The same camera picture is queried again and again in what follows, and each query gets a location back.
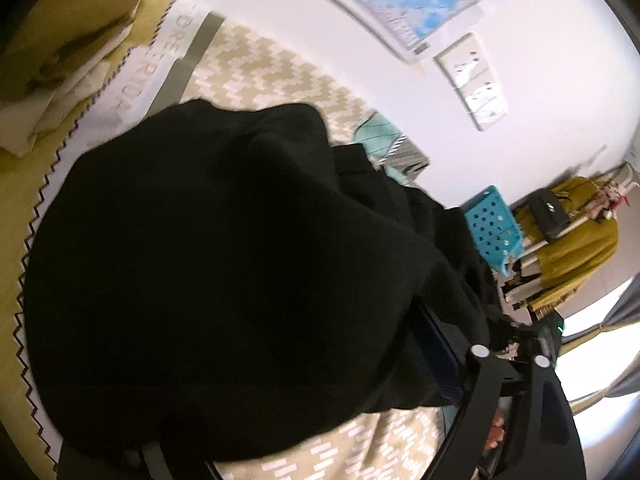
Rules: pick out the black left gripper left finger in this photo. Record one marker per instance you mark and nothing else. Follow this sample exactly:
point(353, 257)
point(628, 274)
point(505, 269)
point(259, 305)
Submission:
point(152, 462)

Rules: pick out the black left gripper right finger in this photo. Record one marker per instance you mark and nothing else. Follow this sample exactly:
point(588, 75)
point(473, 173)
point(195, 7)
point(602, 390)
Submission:
point(541, 440)

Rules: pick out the black coat with gold buttons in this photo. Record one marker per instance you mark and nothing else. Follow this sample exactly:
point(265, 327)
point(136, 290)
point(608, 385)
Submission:
point(233, 281)

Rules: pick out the white clothes rack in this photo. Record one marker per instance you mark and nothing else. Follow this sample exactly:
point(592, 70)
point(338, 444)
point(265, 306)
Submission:
point(616, 185)

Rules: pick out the person's right hand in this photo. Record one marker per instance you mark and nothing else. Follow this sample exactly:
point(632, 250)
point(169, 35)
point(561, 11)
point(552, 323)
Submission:
point(496, 432)

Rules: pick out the grey curtain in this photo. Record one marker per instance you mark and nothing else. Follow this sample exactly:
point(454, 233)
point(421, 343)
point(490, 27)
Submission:
point(599, 356)

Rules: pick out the mustard garment on rack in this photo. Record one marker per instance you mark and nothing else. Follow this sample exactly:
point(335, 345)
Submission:
point(547, 278)

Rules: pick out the turquoise perforated plastic basket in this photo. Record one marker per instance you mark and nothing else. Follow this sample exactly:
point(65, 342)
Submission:
point(494, 229)

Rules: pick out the black handbag on rack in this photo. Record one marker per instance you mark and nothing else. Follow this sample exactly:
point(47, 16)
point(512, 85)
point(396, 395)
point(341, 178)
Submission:
point(548, 212)

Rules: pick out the teal grey patterned pillow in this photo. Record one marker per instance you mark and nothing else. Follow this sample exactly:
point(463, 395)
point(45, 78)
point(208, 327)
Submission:
point(388, 148)

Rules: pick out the white folded garment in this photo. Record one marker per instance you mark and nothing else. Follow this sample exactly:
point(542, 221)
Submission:
point(44, 109)

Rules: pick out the yellow and white bedspread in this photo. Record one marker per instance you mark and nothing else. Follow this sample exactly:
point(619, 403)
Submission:
point(177, 50)

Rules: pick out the mustard yellow folded garment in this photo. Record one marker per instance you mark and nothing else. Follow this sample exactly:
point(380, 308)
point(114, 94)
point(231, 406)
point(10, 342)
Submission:
point(56, 38)

